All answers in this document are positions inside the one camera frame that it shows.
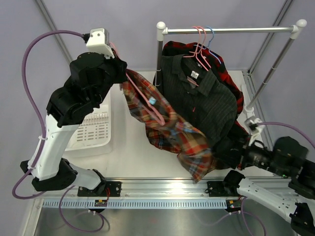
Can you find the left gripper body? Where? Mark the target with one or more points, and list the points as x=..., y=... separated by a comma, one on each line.
x=112, y=73

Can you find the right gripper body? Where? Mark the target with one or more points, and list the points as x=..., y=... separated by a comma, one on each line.
x=250, y=154

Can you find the plain black shirt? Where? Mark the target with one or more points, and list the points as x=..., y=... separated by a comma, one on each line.
x=236, y=133

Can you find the orange plaid shirt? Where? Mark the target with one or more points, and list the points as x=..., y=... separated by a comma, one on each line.
x=179, y=137

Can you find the dark pinstripe shirt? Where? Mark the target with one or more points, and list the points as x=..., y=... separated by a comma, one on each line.
x=198, y=96

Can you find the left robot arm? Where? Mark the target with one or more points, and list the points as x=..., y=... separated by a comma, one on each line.
x=91, y=77

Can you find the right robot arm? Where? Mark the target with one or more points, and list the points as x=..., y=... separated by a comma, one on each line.
x=288, y=159

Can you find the red black checked shirt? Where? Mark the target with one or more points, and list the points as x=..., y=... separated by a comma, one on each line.
x=216, y=62

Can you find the white plastic basket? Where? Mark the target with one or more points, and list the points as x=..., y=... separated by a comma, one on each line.
x=93, y=136

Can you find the metal clothes rack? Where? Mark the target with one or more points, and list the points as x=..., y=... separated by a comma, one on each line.
x=294, y=31

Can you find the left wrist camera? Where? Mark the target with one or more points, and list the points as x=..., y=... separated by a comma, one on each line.
x=98, y=42

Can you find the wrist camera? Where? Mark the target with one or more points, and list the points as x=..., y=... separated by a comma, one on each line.
x=98, y=42
x=255, y=128

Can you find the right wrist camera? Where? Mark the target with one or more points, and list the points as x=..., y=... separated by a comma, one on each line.
x=255, y=128

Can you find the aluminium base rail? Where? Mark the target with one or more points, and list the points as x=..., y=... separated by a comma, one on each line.
x=186, y=188

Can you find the white slotted cable duct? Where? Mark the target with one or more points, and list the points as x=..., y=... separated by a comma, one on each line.
x=137, y=204

